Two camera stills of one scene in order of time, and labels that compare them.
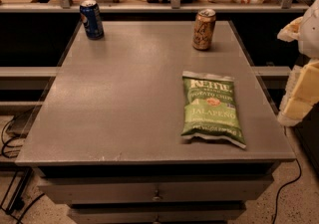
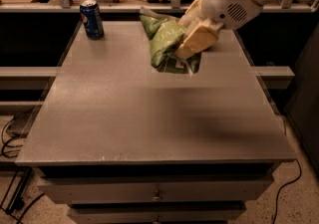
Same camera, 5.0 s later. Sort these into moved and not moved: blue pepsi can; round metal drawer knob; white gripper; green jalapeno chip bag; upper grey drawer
Moved: white gripper; green jalapeno chip bag
Not moved: blue pepsi can; round metal drawer knob; upper grey drawer
